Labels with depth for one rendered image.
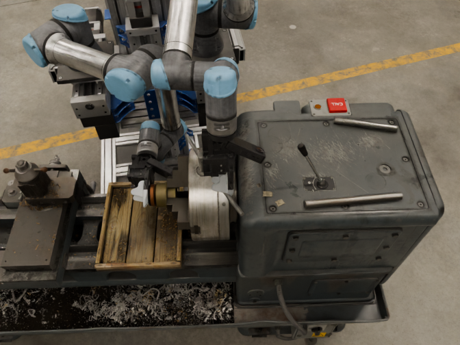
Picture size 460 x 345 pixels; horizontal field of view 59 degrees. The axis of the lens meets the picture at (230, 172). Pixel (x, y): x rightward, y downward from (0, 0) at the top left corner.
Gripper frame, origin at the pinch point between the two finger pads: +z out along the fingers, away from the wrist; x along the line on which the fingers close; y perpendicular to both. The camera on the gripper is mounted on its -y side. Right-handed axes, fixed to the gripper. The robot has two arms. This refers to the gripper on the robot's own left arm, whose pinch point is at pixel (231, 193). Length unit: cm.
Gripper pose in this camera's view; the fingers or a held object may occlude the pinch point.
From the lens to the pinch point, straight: 113.8
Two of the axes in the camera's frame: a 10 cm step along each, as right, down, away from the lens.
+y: -10.0, 0.4, -0.2
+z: 0.2, 8.2, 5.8
